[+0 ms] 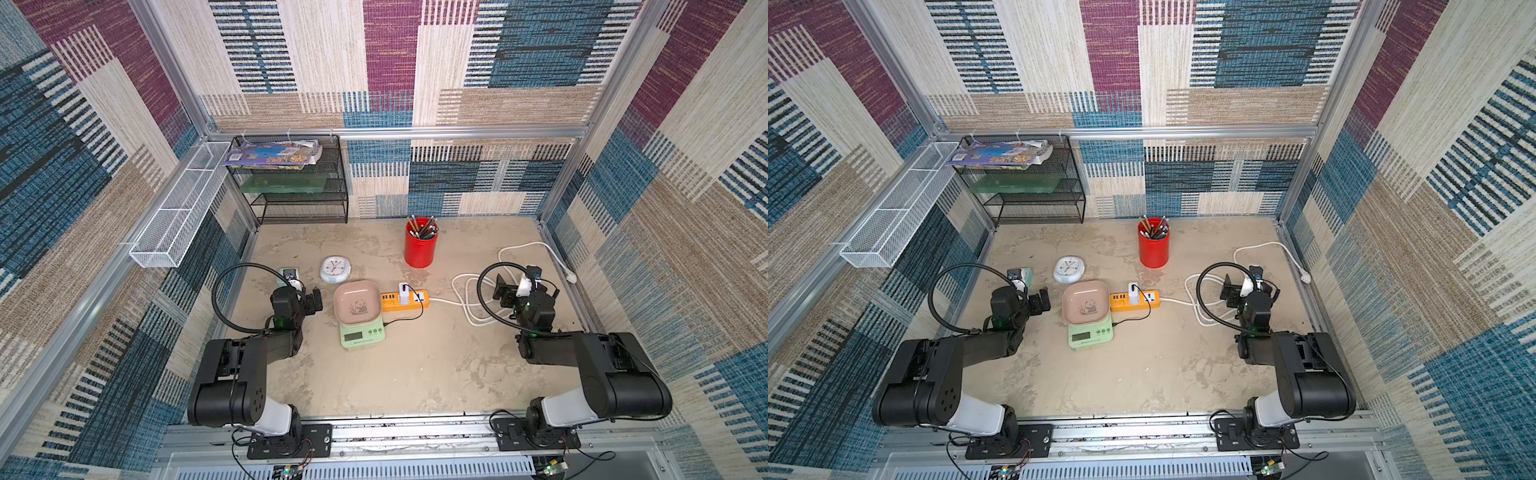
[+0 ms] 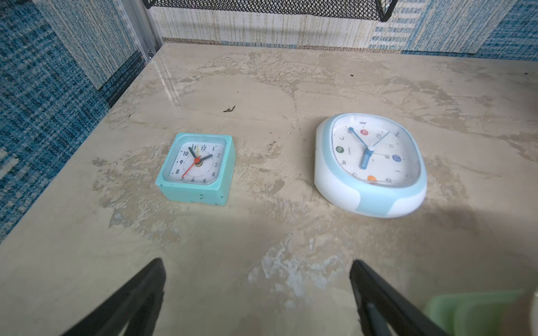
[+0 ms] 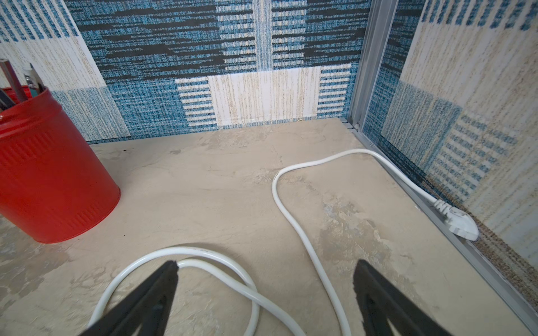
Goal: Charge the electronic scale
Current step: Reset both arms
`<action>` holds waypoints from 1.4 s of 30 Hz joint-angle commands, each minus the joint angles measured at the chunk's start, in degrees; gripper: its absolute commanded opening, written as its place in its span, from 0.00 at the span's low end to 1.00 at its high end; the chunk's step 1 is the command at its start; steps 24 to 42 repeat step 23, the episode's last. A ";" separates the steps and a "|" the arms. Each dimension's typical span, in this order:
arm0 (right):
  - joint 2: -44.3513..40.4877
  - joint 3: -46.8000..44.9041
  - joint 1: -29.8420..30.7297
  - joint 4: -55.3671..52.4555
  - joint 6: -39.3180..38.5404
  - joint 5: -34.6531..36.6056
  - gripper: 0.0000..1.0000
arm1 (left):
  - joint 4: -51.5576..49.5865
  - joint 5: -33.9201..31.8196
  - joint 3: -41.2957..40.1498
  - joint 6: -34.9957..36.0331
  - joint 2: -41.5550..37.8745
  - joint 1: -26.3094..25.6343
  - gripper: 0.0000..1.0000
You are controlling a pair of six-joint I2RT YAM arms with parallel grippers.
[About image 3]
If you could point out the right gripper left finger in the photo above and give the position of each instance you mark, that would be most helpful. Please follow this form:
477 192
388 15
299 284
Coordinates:
146 310

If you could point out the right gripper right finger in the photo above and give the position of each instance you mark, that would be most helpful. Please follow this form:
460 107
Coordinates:
384 307

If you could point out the red pencil cup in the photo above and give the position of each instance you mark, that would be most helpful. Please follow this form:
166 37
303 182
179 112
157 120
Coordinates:
53 186

